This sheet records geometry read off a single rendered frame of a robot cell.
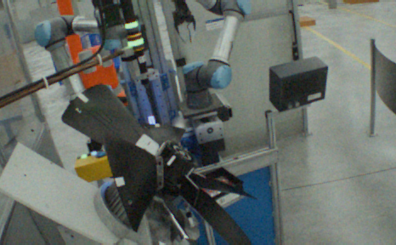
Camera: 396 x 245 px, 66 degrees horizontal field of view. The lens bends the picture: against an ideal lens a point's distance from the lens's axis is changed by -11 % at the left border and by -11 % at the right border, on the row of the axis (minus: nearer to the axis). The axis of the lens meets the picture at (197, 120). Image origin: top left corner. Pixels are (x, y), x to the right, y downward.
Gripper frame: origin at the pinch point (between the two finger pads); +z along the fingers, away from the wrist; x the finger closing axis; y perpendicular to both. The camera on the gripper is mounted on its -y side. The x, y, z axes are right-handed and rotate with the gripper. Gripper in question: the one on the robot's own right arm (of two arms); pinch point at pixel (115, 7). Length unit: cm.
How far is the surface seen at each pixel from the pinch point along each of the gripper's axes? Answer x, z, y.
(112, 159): 17, 48, 28
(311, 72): -78, 1, 45
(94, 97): 15.0, 11.1, 24.2
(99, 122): 16.1, 17.8, 29.9
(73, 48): 4, -394, 57
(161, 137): -3.4, 5.7, 47.1
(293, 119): -168, -135, 146
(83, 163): 27, -21, 59
